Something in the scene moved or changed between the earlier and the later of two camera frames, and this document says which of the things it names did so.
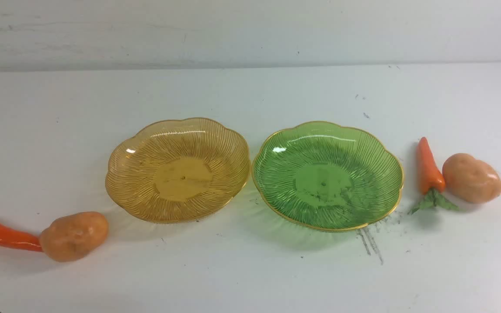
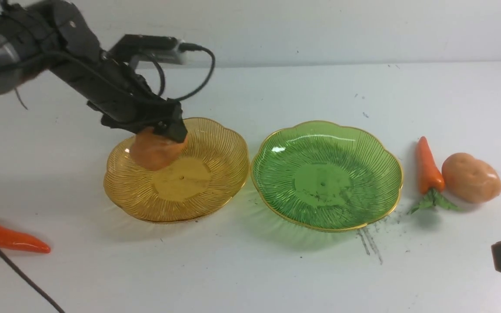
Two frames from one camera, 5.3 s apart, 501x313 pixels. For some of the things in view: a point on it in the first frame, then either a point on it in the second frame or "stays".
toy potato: [468, 179] stays
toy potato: [70, 236] -> [151, 151]
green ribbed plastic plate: [328, 176] stays
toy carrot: [431, 178] stays
